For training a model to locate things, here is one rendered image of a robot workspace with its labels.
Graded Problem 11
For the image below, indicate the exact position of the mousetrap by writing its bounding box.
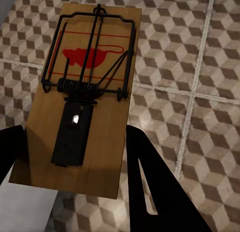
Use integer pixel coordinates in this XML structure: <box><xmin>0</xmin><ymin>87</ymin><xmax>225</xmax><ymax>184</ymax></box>
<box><xmin>9</xmin><ymin>3</ymin><xmax>142</xmax><ymax>199</ymax></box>

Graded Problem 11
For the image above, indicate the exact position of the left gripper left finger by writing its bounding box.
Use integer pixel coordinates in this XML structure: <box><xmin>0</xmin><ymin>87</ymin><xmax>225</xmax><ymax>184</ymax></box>
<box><xmin>0</xmin><ymin>125</ymin><xmax>25</xmax><ymax>184</ymax></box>

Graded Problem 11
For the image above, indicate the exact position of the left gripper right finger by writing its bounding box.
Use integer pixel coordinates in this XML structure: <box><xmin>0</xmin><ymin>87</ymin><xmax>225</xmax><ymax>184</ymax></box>
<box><xmin>126</xmin><ymin>125</ymin><xmax>212</xmax><ymax>232</ymax></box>

